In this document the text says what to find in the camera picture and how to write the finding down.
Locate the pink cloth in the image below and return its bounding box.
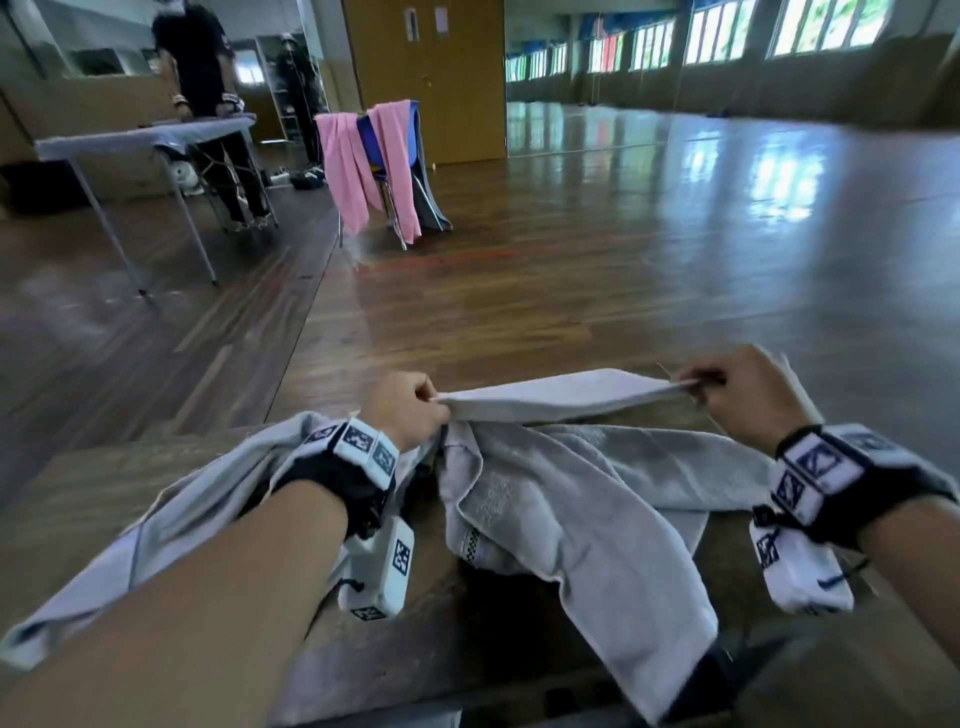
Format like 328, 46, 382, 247
314, 112, 384, 238
371, 99, 423, 245

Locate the grey terry towel checkered stripe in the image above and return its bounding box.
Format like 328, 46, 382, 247
434, 367, 774, 725

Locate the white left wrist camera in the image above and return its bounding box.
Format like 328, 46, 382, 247
337, 515, 416, 622

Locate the person's left hand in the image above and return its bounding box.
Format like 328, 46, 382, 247
358, 371, 451, 454

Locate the yellow wooden door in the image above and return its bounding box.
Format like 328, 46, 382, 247
341, 0, 508, 166

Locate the black left wrist marker band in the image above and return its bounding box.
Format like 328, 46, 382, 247
273, 418, 400, 541

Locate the black right wrist marker band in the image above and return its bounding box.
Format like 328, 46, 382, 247
753, 423, 960, 553

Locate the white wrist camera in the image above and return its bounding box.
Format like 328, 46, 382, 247
748, 519, 856, 616
337, 515, 416, 622

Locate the black wrist marker band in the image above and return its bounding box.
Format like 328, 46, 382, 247
273, 418, 400, 541
753, 423, 960, 553

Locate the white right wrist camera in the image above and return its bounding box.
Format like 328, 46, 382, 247
748, 519, 856, 616

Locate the blue chair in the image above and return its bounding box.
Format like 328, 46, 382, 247
337, 101, 451, 253

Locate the light grey smooth towel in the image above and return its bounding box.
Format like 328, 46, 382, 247
0, 410, 436, 673

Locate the person's right forearm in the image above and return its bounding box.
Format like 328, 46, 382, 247
858, 494, 960, 669

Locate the metal shelf rack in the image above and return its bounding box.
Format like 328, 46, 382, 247
254, 31, 320, 144

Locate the person's right hand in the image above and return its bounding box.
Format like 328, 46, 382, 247
674, 344, 823, 457

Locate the row of windows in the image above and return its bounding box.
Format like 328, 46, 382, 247
506, 0, 898, 84

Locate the grey folding table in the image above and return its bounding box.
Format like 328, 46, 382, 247
33, 112, 279, 298

